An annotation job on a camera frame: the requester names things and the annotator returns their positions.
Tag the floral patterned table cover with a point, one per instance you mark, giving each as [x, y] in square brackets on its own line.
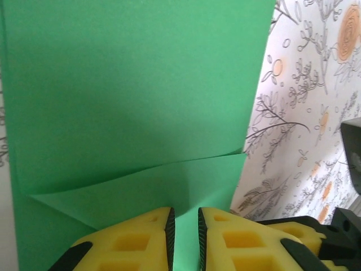
[296, 127]

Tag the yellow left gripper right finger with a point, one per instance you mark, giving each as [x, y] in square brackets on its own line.
[214, 254]

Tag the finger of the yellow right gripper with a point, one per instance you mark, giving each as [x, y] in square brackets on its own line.
[296, 233]

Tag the green paper sheet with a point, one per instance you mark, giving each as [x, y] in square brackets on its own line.
[127, 84]

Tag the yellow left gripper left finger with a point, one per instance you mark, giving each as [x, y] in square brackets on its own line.
[158, 231]

